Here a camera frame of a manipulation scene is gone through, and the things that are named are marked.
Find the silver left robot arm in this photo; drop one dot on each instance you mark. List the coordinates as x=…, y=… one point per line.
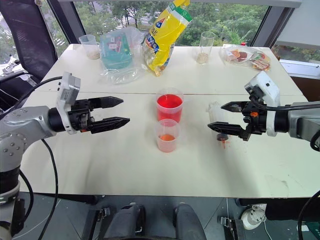
x=22, y=120

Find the yellow snack bag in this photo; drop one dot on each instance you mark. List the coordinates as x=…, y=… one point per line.
x=165, y=37

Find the clear bag of snacks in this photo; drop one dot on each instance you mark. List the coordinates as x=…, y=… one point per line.
x=246, y=57

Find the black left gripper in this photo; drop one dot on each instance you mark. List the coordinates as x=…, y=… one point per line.
x=80, y=116

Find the white round floor device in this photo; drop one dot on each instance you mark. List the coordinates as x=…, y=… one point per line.
x=252, y=216

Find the plastic bag with green box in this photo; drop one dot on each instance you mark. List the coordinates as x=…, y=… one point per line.
x=117, y=55

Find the black mesh office chair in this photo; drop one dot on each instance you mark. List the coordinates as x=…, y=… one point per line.
x=27, y=37

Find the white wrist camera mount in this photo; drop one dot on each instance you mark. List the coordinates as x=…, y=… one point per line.
x=68, y=87
x=270, y=90

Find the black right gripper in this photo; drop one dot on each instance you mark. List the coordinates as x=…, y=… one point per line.
x=257, y=120

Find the cup of red liquid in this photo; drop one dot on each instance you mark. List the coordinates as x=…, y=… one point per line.
x=169, y=107

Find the clear measuring cup with grains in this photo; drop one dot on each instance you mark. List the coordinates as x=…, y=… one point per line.
x=90, y=48

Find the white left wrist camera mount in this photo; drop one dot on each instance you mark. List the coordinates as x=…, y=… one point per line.
x=68, y=87

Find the small clear plastic cup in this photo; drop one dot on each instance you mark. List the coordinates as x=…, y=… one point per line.
x=167, y=142

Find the dark rounded shape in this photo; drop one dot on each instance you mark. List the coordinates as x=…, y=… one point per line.
x=188, y=222
x=125, y=222

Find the dark window frame post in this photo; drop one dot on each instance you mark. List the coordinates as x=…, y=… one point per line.
x=66, y=22
x=271, y=25

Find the tall clear glass with grains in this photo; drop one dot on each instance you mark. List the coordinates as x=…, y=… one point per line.
x=205, y=50

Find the clear plastic tube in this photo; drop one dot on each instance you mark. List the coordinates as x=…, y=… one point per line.
x=216, y=113

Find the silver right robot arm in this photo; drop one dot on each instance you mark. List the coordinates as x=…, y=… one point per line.
x=300, y=122

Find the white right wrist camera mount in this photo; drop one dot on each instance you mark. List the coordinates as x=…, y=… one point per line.
x=270, y=90

